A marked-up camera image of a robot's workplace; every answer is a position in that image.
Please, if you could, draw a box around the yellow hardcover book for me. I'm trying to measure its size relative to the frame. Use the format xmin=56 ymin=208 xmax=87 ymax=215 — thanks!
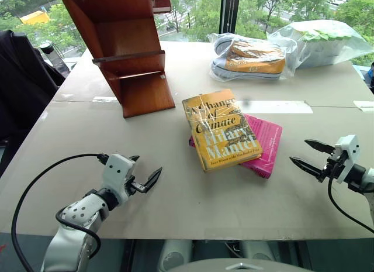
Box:
xmin=182 ymin=89 xmax=263 ymax=174

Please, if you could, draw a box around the yellow truck outside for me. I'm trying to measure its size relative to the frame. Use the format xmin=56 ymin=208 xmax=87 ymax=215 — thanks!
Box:
xmin=19 ymin=10 xmax=51 ymax=25

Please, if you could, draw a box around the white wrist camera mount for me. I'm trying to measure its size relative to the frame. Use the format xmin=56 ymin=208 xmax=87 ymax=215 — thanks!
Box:
xmin=334 ymin=134 xmax=361 ymax=184
xmin=102 ymin=154 xmax=137 ymax=203

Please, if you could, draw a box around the pink book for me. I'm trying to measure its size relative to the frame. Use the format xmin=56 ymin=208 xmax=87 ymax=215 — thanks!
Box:
xmin=188 ymin=113 xmax=283 ymax=179

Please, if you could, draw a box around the short black left arm cable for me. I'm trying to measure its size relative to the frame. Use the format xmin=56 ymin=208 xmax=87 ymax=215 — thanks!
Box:
xmin=55 ymin=207 xmax=102 ymax=261

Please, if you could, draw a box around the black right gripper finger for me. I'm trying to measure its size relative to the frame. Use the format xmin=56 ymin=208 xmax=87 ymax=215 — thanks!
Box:
xmin=289 ymin=156 xmax=326 ymax=184
xmin=304 ymin=139 xmax=337 ymax=156

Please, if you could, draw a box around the long black left arm cable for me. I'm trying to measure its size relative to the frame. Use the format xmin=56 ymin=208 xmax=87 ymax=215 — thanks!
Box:
xmin=11 ymin=153 xmax=109 ymax=272

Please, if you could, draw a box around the black office chair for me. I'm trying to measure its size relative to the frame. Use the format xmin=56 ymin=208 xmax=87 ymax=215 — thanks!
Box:
xmin=0 ymin=29 xmax=67 ymax=179

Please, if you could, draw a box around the silver robot torso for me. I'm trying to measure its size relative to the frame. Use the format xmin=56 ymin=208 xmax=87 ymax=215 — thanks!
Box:
xmin=166 ymin=261 xmax=313 ymax=272

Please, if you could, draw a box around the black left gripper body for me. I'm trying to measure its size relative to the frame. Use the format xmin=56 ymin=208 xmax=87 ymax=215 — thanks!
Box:
xmin=124 ymin=174 xmax=141 ymax=197

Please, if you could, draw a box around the black window frame post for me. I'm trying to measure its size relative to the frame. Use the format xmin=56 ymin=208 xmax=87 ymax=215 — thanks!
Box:
xmin=219 ymin=0 xmax=241 ymax=40

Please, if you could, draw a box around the red book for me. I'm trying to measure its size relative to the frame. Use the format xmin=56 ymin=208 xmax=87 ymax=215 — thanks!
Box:
xmin=151 ymin=0 xmax=172 ymax=14

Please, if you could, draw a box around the green white packaged item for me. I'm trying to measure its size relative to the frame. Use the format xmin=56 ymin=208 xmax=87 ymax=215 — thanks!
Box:
xmin=292 ymin=27 xmax=351 ymax=65

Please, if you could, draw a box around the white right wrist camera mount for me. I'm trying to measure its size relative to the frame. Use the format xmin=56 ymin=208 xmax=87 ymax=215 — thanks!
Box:
xmin=334 ymin=134 xmax=361 ymax=184

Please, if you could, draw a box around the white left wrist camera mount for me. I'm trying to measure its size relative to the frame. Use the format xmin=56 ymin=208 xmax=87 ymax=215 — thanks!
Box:
xmin=102 ymin=154 xmax=137 ymax=203

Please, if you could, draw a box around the bagged orange sneaker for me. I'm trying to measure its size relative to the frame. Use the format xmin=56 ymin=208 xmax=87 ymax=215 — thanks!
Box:
xmin=209 ymin=32 xmax=299 ymax=81

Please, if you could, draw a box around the brown wooden bookshelf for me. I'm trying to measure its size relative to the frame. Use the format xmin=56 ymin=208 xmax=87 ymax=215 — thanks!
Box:
xmin=57 ymin=0 xmax=176 ymax=119

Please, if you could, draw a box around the white tape strip at edge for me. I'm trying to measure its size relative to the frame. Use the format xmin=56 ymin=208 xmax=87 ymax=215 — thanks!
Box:
xmin=352 ymin=100 xmax=374 ymax=112

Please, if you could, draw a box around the clear bottle with black cap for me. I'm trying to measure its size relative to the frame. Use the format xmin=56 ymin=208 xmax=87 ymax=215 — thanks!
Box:
xmin=39 ymin=42 xmax=64 ymax=71

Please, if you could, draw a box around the orange canvas sneaker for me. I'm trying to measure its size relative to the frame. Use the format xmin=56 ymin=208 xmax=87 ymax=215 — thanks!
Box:
xmin=214 ymin=37 xmax=286 ymax=65
xmin=210 ymin=57 xmax=286 ymax=80

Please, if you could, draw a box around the bagged white green item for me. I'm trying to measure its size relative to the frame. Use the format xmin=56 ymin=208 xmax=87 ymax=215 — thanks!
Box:
xmin=267 ymin=20 xmax=374 ymax=70

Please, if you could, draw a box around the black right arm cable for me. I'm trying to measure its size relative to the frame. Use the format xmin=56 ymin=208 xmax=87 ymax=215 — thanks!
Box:
xmin=327 ymin=166 xmax=374 ymax=235

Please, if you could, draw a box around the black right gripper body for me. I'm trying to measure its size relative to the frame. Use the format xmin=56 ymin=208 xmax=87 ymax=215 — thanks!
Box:
xmin=320 ymin=150 xmax=347 ymax=181

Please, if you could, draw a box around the blue grey object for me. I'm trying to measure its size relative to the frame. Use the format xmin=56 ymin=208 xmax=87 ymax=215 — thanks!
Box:
xmin=363 ymin=61 xmax=374 ymax=94

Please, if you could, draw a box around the pale rounded robot leg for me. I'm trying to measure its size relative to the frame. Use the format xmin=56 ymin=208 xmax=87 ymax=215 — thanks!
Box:
xmin=159 ymin=240 xmax=193 ymax=271
xmin=239 ymin=240 xmax=277 ymax=263

